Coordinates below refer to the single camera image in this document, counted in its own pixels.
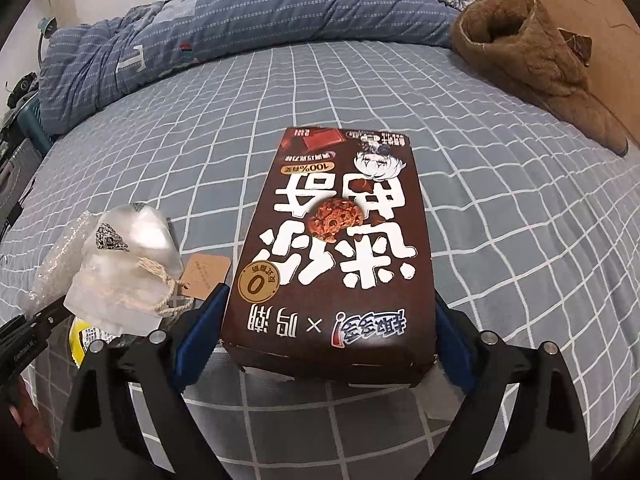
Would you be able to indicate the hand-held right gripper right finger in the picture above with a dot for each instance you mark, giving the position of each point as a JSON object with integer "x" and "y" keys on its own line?
{"x": 455, "y": 345}

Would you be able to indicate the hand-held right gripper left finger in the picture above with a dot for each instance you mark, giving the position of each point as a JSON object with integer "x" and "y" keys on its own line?
{"x": 200, "y": 340}

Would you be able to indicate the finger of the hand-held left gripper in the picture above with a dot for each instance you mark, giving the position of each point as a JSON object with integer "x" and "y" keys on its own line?
{"x": 45, "y": 329}
{"x": 30, "y": 319}

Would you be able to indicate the yellow snack packet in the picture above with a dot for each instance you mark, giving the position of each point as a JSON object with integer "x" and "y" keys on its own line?
{"x": 82, "y": 337}

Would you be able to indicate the clear bubble wrap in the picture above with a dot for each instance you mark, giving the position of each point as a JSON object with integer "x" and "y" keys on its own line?
{"x": 55, "y": 260}

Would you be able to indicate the brown paper tag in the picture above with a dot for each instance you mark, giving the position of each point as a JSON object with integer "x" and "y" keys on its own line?
{"x": 205, "y": 275}

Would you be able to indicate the brown cookie box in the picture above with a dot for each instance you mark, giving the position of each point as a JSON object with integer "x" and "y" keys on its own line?
{"x": 325, "y": 260}

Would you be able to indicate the person's left hand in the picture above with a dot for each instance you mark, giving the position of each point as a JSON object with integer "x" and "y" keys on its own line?
{"x": 15, "y": 410}

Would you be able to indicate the grey suitcase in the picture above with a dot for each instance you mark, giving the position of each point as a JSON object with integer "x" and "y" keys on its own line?
{"x": 15, "y": 185}

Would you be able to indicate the grey checked bed sheet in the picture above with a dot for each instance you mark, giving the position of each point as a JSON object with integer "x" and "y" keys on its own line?
{"x": 500, "y": 210}

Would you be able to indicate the teal suitcase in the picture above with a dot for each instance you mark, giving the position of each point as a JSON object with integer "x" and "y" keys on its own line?
{"x": 35, "y": 122}

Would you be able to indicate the black bag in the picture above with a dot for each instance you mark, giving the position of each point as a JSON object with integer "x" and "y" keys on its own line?
{"x": 20, "y": 91}

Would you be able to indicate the brown fleece garment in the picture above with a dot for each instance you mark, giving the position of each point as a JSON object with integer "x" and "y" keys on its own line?
{"x": 525, "y": 60}

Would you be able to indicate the blue desk lamp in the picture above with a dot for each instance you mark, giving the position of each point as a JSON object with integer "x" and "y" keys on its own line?
{"x": 50, "y": 25}

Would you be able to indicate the brown patterned cloth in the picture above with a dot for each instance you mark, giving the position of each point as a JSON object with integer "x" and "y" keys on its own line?
{"x": 577, "y": 47}

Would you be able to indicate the blue striped quilt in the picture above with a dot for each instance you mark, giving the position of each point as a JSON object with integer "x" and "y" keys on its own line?
{"x": 250, "y": 15}

